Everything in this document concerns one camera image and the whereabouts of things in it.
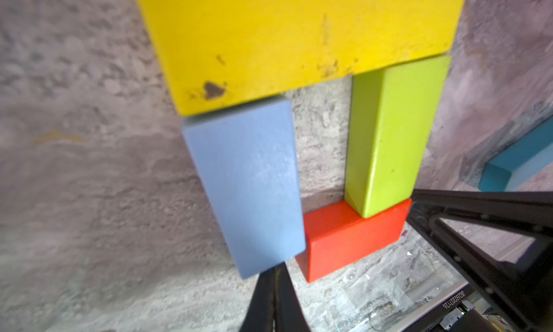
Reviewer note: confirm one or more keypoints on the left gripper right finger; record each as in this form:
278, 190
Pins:
500, 242

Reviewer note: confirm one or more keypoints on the red block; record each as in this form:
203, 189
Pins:
337, 236

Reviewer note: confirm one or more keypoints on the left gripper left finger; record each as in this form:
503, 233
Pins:
274, 305

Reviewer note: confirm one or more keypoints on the light blue block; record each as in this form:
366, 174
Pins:
246, 159

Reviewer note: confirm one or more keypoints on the teal block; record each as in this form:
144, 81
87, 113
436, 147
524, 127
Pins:
519, 162

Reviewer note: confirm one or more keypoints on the aluminium rail frame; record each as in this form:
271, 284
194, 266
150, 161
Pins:
462, 309

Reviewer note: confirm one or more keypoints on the yellow-green long block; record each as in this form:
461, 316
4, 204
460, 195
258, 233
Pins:
220, 53

